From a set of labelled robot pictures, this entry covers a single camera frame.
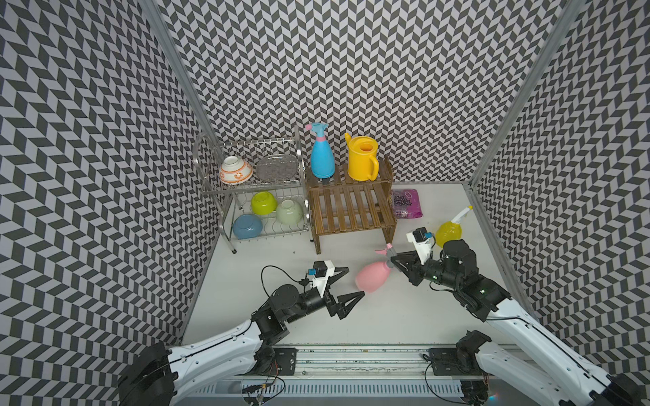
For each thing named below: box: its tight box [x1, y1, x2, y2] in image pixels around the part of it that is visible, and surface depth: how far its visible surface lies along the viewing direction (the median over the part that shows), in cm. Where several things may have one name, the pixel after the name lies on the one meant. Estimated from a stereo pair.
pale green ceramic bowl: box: [275, 198, 303, 225], surface depth 100 cm
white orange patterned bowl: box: [219, 155, 254, 186], surface depth 83 cm
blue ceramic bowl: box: [231, 213, 264, 240], surface depth 96 cm
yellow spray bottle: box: [435, 205, 474, 248], surface depth 92 cm
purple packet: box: [391, 188, 424, 220], surface depth 107 cm
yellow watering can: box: [344, 132, 380, 182], surface depth 79 cm
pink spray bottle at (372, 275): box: [356, 242, 397, 294], surface depth 80 cm
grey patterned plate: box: [255, 153, 299, 183], surface depth 86 cm
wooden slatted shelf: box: [305, 156, 397, 255], surface depth 93 cm
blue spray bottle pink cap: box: [305, 121, 337, 179], surface depth 81 cm
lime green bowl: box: [250, 191, 278, 216], surface depth 104 cm
